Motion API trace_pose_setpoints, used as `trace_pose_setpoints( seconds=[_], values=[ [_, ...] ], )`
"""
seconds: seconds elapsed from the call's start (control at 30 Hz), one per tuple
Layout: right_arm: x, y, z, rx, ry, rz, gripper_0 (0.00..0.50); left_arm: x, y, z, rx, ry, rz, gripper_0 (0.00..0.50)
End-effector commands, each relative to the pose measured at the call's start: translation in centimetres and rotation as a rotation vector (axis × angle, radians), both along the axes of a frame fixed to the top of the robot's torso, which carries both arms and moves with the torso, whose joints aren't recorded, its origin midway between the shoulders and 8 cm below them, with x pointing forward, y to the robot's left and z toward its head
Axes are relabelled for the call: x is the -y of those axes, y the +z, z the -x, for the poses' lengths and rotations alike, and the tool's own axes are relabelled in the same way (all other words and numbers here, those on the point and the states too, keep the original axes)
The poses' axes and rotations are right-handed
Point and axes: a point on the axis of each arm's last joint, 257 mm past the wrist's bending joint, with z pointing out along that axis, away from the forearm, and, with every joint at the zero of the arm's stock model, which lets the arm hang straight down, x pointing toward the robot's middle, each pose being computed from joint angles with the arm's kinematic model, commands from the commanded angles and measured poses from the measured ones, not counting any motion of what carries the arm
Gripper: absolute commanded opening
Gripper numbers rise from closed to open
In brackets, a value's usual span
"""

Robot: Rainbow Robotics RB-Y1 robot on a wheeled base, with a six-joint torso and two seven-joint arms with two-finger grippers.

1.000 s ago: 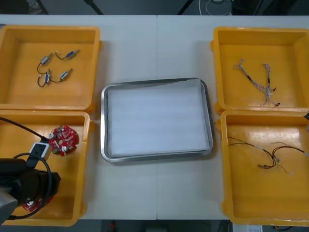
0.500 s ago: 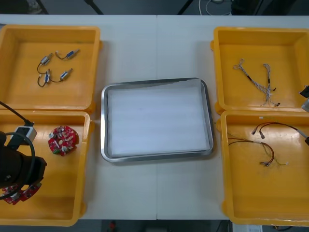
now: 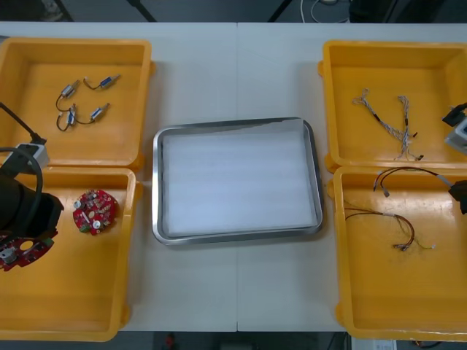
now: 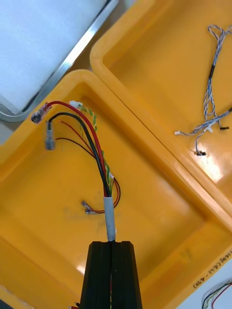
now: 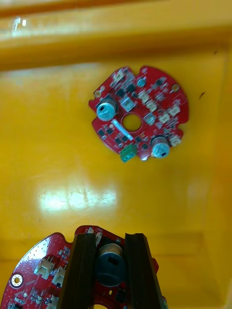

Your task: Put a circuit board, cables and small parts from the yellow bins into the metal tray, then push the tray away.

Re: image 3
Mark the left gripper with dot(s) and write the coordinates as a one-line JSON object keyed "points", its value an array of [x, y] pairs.
{"points": [[51, 215]]}

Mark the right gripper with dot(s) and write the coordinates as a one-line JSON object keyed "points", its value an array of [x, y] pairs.
{"points": [[462, 197]]}

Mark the round red circuit board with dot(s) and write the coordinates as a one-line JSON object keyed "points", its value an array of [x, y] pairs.
{"points": [[95, 212], [25, 255]]}

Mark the solenoid with blue label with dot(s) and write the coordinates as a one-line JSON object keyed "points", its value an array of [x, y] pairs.
{"points": [[71, 116], [96, 113], [106, 82]]}

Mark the solenoid with white label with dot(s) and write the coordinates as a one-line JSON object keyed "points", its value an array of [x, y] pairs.
{"points": [[69, 90]]}

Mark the yellow-orange plastic bin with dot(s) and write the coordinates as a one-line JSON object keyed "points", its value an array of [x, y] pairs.
{"points": [[73, 291], [91, 153], [383, 54], [394, 291]]}

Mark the white box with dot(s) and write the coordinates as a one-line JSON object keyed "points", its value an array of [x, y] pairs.
{"points": [[372, 344]]}

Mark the steel tray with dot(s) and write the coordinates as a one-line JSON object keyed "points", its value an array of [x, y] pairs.
{"points": [[237, 238]]}

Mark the white sheet liner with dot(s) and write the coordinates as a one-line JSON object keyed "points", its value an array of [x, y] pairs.
{"points": [[237, 182]]}

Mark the black stand leg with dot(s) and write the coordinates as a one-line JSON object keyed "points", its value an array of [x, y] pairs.
{"points": [[279, 11], [144, 11]]}

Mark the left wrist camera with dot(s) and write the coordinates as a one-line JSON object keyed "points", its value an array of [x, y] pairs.
{"points": [[34, 155]]}

